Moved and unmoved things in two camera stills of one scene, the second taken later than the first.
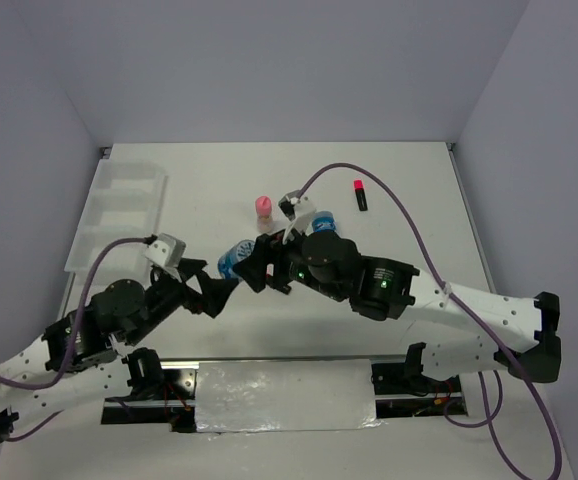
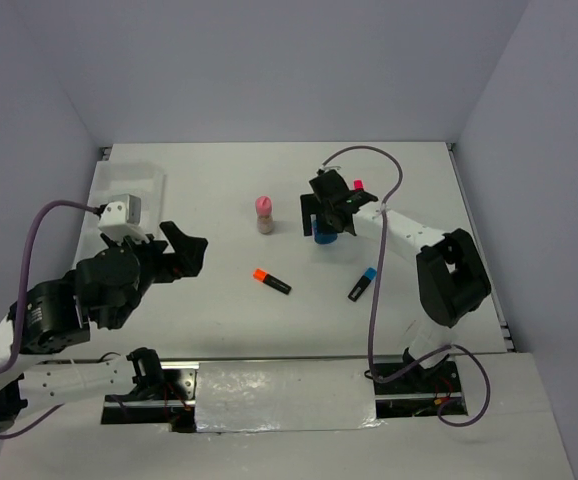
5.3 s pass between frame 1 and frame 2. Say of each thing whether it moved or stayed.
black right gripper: moved
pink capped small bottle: stayed
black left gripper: moved
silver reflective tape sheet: stayed
